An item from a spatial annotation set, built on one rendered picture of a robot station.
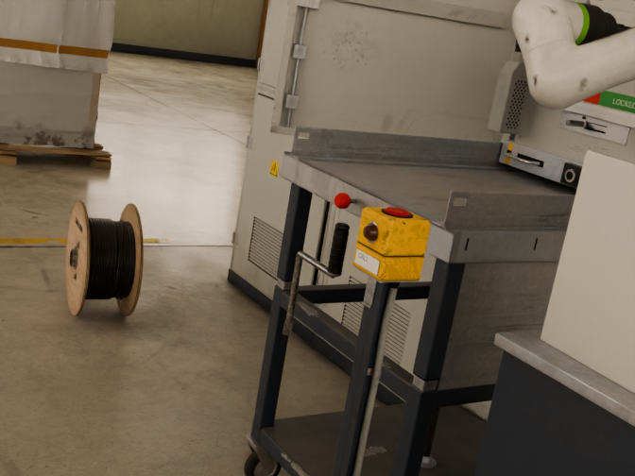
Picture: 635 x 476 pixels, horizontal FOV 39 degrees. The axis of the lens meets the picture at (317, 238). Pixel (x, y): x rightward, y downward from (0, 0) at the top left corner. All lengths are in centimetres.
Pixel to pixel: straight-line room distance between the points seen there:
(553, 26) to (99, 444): 152
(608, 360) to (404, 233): 34
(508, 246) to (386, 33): 91
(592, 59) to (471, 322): 53
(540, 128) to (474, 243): 77
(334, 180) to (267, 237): 161
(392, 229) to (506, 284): 44
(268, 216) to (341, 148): 139
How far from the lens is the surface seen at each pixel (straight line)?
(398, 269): 138
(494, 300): 174
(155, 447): 247
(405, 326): 278
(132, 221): 320
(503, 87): 229
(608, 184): 135
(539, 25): 178
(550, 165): 229
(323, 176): 193
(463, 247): 161
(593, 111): 218
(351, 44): 241
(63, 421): 256
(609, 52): 174
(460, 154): 234
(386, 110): 244
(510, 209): 170
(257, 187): 356
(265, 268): 351
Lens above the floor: 120
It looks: 15 degrees down
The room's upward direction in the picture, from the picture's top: 10 degrees clockwise
